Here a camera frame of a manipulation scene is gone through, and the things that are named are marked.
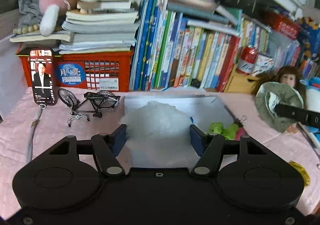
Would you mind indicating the white cardboard box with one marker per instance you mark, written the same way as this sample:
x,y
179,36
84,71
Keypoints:
x,y
205,105

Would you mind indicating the bright green cloth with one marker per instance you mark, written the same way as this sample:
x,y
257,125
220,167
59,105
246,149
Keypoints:
x,y
225,130

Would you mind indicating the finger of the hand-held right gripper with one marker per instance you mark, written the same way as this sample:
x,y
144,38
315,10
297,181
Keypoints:
x,y
297,113

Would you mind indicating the row of colourful books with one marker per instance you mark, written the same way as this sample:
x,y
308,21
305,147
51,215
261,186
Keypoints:
x,y
180,52

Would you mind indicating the red drink can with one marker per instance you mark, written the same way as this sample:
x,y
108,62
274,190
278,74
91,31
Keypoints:
x,y
247,60

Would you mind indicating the black smartphone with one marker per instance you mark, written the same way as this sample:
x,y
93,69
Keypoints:
x,y
43,77

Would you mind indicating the black binder clip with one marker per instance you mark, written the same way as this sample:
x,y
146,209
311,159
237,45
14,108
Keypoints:
x,y
241,119

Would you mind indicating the grey cloth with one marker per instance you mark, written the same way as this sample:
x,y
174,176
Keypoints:
x,y
28,8

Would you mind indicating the red plastic crate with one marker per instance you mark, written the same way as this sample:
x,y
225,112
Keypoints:
x,y
110,65

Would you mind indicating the wooden drawer box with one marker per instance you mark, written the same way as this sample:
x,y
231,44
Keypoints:
x,y
237,81

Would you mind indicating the white printed carton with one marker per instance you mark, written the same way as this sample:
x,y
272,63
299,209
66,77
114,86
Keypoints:
x,y
265,64

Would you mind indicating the blue plush toy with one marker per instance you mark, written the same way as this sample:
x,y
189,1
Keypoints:
x,y
313,99

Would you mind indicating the white fluffy plush toy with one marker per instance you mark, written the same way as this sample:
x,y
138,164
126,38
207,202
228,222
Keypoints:
x,y
156,120

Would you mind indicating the blue printed carton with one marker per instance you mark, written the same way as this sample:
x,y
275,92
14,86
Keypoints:
x,y
310,37

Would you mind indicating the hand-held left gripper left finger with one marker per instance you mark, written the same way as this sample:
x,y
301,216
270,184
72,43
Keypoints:
x,y
121,136

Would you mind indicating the brown-haired doll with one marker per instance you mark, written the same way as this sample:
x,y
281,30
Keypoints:
x,y
287,79

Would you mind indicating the red carton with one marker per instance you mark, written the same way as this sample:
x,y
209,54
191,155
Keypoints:
x,y
285,25

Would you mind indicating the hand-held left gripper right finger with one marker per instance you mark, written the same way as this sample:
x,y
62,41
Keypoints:
x,y
196,139

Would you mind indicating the black miniature bicycle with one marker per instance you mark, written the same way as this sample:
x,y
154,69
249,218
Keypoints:
x,y
97,101

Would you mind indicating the pink soft item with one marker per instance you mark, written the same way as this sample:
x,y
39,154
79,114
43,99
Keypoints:
x,y
241,132

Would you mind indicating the stack of flat paperbacks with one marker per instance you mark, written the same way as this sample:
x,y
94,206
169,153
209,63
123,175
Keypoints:
x,y
100,32

